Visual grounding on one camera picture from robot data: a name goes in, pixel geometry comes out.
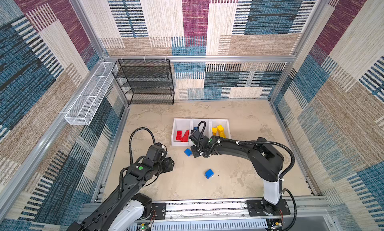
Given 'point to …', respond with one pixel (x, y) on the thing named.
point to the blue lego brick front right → (209, 173)
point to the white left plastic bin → (183, 124)
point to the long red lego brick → (179, 135)
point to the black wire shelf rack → (146, 81)
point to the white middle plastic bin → (207, 131)
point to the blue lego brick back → (188, 152)
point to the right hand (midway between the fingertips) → (197, 151)
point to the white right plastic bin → (225, 124)
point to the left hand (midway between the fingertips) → (171, 161)
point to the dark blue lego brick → (195, 128)
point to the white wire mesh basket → (79, 113)
